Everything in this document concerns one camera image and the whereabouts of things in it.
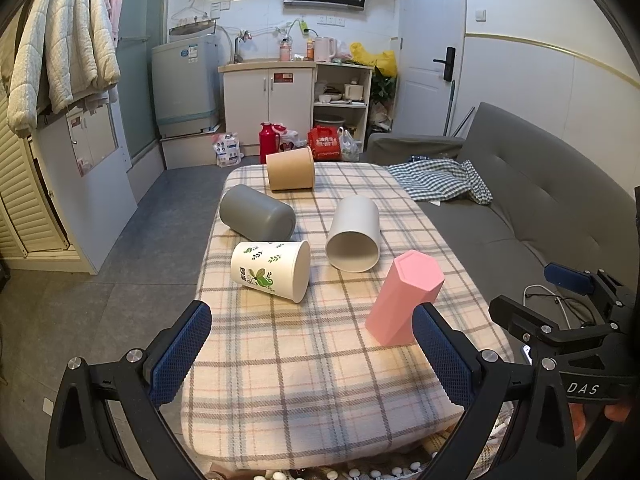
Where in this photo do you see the black cable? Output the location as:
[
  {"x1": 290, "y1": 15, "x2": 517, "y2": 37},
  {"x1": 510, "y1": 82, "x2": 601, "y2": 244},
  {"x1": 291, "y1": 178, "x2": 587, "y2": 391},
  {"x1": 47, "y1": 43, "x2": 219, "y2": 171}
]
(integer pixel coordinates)
[{"x1": 550, "y1": 296, "x2": 603, "y2": 328}]

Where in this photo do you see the brown paper cup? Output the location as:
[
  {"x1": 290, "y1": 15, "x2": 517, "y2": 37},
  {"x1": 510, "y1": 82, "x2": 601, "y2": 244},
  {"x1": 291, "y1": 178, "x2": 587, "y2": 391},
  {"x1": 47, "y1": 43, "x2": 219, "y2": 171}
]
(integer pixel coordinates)
[{"x1": 265, "y1": 147, "x2": 316, "y2": 192}]

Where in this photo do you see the grey basin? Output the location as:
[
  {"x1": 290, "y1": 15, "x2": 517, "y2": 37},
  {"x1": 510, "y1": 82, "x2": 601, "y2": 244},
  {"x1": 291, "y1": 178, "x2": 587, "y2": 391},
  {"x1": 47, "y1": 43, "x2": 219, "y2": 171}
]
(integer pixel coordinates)
[{"x1": 313, "y1": 114, "x2": 346, "y2": 134}]

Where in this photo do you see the washing machine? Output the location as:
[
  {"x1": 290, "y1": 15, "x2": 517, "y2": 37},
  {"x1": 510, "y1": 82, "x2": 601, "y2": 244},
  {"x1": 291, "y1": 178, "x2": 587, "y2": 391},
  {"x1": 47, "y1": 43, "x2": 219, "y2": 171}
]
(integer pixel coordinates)
[{"x1": 151, "y1": 34, "x2": 221, "y2": 138}]

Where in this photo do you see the person's right hand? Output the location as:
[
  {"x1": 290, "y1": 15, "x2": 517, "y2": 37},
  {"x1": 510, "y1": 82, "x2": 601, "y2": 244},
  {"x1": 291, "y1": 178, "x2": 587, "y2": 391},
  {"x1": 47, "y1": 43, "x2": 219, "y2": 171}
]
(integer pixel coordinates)
[{"x1": 569, "y1": 400, "x2": 633, "y2": 437}]

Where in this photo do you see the white quilted jacket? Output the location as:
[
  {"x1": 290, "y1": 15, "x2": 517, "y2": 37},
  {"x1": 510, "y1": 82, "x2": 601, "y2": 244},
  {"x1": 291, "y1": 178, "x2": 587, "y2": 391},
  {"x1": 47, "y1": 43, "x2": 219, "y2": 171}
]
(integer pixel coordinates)
[{"x1": 7, "y1": 0, "x2": 122, "y2": 137}]

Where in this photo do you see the red thermos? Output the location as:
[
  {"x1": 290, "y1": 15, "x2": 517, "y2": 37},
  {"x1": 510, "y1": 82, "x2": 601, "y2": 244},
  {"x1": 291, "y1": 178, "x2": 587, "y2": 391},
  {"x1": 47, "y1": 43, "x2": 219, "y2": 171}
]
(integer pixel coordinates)
[{"x1": 258, "y1": 122, "x2": 280, "y2": 165}]

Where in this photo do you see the white louvered door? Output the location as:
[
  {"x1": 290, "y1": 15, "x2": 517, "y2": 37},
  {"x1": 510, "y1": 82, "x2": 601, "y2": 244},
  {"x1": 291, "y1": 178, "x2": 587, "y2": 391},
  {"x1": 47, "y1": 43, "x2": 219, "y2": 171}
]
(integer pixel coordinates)
[{"x1": 0, "y1": 92, "x2": 72, "y2": 259}]

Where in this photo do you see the white sink cabinet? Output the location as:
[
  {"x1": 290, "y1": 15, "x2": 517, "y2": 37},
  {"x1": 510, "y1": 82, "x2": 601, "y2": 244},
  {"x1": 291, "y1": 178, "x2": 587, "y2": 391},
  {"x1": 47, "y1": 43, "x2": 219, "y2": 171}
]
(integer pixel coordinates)
[{"x1": 218, "y1": 61, "x2": 317, "y2": 159}]

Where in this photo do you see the white washing machine stand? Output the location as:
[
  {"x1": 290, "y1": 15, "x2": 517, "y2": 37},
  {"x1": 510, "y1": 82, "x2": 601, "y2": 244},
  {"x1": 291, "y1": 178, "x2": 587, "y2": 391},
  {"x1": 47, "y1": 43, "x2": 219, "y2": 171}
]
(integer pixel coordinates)
[{"x1": 159, "y1": 126, "x2": 224, "y2": 170}]

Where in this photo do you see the grey cup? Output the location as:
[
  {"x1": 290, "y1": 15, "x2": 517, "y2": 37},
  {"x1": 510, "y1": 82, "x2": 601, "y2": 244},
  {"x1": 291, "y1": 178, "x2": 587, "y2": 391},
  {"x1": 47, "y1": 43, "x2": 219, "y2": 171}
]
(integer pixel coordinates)
[{"x1": 219, "y1": 184, "x2": 298, "y2": 242}]

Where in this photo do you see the grey sofa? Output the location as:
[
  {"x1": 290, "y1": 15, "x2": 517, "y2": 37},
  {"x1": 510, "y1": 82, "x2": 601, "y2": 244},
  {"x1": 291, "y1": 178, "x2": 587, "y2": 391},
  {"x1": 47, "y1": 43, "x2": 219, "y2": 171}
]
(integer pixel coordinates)
[{"x1": 366, "y1": 102, "x2": 640, "y2": 411}]

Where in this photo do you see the white leaf print cup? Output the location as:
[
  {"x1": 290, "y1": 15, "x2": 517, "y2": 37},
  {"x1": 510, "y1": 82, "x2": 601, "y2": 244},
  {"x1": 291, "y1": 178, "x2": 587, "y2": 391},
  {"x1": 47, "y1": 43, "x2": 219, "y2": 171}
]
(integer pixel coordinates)
[{"x1": 230, "y1": 240, "x2": 311, "y2": 304}]

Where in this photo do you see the green plant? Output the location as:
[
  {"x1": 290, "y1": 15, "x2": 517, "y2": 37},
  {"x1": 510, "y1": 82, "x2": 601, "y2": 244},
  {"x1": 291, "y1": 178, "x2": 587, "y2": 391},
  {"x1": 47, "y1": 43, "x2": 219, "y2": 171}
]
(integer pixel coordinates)
[{"x1": 369, "y1": 71, "x2": 399, "y2": 107}]

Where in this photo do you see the yellow plastic bag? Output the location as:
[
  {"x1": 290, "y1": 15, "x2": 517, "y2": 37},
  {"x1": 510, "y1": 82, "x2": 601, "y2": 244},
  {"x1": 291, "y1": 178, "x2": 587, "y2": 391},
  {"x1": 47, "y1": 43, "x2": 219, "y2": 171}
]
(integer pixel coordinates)
[{"x1": 349, "y1": 42, "x2": 399, "y2": 77}]

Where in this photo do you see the white open shelf unit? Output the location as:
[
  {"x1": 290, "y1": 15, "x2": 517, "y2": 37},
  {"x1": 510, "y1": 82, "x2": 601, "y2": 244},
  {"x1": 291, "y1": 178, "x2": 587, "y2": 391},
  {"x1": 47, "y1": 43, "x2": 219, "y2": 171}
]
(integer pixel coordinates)
[{"x1": 312, "y1": 62, "x2": 375, "y2": 152}]

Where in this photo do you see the plaid table blanket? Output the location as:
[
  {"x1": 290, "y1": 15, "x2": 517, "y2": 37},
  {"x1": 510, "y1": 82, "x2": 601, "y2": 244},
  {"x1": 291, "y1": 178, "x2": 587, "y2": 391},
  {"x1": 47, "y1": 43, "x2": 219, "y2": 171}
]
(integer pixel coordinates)
[{"x1": 181, "y1": 161, "x2": 517, "y2": 472}]

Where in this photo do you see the metal faucet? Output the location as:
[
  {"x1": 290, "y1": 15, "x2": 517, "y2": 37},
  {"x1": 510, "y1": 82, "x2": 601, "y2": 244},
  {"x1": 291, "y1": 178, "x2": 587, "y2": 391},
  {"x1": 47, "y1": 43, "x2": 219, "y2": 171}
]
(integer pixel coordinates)
[{"x1": 234, "y1": 29, "x2": 254, "y2": 64}]

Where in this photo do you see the pink hanging cloth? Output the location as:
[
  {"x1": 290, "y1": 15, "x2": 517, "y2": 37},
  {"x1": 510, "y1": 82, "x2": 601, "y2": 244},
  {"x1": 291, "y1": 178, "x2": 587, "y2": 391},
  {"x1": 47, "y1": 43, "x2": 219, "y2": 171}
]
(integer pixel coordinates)
[{"x1": 99, "y1": 0, "x2": 124, "y2": 42}]

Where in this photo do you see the mop handle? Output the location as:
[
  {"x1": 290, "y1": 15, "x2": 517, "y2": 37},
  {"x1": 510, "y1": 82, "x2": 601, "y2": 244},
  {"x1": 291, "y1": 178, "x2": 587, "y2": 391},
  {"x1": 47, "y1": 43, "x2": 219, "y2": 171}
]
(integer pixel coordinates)
[{"x1": 442, "y1": 79, "x2": 456, "y2": 137}]

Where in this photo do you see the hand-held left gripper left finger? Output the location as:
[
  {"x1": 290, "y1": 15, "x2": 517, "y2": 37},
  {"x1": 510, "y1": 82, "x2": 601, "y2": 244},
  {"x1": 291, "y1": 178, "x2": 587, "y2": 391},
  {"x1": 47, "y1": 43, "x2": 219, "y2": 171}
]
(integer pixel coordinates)
[{"x1": 45, "y1": 300, "x2": 213, "y2": 480}]

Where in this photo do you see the black door handle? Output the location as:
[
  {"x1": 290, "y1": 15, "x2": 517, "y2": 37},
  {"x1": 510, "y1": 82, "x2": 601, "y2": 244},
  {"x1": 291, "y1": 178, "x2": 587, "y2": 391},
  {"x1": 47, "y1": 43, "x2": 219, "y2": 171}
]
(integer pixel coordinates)
[{"x1": 433, "y1": 47, "x2": 457, "y2": 82}]

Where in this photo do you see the pink white plastic bag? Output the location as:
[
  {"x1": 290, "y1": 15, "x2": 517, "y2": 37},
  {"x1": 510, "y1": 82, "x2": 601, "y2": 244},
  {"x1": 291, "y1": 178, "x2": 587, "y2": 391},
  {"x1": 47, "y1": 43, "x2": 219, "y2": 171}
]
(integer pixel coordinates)
[{"x1": 277, "y1": 128, "x2": 307, "y2": 154}]

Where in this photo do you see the green checked cloth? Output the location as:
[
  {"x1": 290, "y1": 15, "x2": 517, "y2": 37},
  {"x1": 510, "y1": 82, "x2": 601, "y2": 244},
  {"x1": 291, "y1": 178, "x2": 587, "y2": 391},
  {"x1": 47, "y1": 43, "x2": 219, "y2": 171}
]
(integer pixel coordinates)
[{"x1": 388, "y1": 158, "x2": 494, "y2": 206}]

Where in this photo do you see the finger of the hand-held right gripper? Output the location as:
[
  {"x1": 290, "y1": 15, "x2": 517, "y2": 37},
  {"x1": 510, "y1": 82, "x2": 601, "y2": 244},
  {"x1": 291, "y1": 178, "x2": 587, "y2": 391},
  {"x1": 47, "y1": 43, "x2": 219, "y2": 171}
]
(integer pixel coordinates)
[
  {"x1": 488, "y1": 295, "x2": 623, "y2": 358},
  {"x1": 544, "y1": 261, "x2": 640, "y2": 322}
]

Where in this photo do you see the pink hexagonal cup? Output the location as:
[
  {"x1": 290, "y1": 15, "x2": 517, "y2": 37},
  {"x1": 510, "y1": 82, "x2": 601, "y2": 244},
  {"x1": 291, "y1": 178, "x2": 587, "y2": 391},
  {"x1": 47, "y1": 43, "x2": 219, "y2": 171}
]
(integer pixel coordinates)
[{"x1": 364, "y1": 249, "x2": 445, "y2": 347}]

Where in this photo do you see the plain white cup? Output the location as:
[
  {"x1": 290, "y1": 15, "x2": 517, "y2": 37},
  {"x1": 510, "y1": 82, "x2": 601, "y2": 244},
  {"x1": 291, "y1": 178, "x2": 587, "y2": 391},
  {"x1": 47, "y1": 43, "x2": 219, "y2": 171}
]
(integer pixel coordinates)
[{"x1": 325, "y1": 195, "x2": 382, "y2": 273}]

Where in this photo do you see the white blue detergent bag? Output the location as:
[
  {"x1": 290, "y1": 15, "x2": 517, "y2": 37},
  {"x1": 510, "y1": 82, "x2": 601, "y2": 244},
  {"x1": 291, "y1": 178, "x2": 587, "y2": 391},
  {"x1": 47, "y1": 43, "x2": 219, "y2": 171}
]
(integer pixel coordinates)
[{"x1": 212, "y1": 132, "x2": 244, "y2": 167}]

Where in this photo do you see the white wardrobe panel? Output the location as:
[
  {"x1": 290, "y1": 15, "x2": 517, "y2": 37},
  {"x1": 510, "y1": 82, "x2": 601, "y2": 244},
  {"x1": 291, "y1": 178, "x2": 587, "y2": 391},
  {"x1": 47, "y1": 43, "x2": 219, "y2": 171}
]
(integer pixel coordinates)
[{"x1": 34, "y1": 87, "x2": 139, "y2": 276}]

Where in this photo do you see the white cable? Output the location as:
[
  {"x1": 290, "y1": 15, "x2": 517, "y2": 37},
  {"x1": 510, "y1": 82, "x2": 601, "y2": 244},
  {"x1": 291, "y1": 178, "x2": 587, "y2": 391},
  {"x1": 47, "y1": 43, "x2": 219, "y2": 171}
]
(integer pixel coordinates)
[{"x1": 523, "y1": 284, "x2": 573, "y2": 332}]

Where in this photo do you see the wire clothes hanger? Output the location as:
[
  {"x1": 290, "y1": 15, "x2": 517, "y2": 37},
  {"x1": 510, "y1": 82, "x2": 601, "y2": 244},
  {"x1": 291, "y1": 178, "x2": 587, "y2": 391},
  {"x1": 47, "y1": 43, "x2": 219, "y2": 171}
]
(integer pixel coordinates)
[{"x1": 169, "y1": 0, "x2": 211, "y2": 24}]

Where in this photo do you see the clear plastic bag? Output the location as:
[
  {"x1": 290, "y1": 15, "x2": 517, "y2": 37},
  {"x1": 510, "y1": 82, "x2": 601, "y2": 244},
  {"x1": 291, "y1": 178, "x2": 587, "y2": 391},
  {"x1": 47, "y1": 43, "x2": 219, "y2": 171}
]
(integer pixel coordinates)
[{"x1": 339, "y1": 127, "x2": 362, "y2": 162}]

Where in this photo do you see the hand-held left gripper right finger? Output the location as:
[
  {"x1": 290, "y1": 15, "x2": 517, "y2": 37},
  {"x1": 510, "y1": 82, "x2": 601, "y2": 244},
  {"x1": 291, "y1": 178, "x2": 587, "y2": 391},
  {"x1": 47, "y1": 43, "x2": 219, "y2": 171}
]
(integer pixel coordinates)
[{"x1": 410, "y1": 302, "x2": 593, "y2": 480}]

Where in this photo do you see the frosted glass door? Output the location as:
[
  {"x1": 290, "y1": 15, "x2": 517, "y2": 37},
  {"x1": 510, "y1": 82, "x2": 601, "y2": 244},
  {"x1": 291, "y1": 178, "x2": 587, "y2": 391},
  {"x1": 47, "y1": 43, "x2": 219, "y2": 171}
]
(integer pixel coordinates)
[{"x1": 114, "y1": 0, "x2": 174, "y2": 162}]

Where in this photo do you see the white electric kettle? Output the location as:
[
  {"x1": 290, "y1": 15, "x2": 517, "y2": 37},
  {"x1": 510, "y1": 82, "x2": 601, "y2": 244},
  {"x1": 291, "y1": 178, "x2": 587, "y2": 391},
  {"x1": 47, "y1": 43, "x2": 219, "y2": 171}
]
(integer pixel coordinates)
[{"x1": 313, "y1": 36, "x2": 337, "y2": 63}]

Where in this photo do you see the red shopping bag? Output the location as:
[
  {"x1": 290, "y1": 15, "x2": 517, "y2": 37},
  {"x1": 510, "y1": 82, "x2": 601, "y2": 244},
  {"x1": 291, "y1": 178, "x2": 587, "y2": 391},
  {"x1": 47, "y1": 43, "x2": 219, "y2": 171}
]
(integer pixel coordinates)
[{"x1": 306, "y1": 125, "x2": 343, "y2": 162}]

